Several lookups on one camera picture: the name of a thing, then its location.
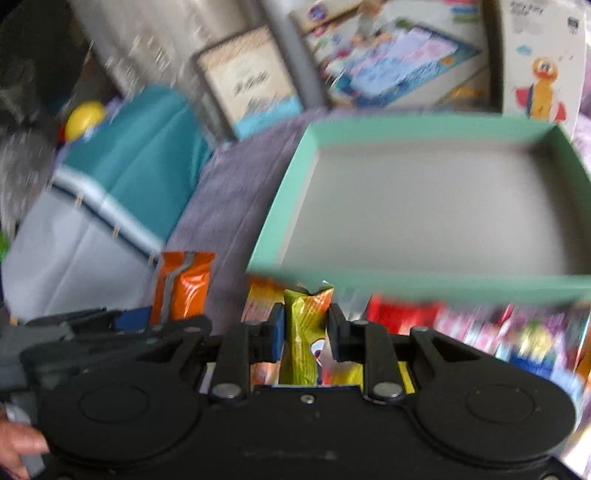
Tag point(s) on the yellow green snack packet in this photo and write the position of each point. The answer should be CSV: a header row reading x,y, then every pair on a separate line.
x,y
306,321

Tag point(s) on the orange chips snack packet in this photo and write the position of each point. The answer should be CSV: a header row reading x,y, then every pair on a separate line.
x,y
264,293

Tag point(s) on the teal white fabric bag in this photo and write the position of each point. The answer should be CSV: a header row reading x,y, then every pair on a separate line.
x,y
93,237

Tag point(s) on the white duck toy box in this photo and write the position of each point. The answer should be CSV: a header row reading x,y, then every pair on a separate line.
x,y
543,59

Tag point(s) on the person's left hand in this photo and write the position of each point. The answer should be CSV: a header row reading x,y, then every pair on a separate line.
x,y
18,441

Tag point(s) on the pink flower snack packet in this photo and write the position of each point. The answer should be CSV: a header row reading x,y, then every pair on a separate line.
x,y
481,327

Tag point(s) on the yellow plastic ball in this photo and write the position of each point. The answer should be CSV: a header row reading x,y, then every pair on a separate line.
x,y
85,116

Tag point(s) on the brown framed pastry box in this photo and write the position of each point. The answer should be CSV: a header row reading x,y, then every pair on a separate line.
x,y
249,81

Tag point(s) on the blue white snack packet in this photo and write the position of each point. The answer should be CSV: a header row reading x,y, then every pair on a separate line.
x,y
533,347

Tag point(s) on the red square snack packet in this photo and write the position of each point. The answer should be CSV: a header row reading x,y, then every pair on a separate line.
x,y
399,317

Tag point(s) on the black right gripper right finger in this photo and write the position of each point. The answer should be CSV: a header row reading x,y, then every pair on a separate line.
x,y
370,345

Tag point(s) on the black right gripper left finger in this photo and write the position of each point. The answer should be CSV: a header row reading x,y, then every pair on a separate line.
x,y
246,344

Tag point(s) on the kids drawing mat box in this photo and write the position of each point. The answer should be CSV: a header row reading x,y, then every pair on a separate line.
x,y
398,54

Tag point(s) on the orange grey snack packet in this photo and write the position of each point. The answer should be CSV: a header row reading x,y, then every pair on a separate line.
x,y
181,286

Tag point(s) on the mint green cardboard tray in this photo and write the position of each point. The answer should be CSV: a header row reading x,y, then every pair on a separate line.
x,y
457,207

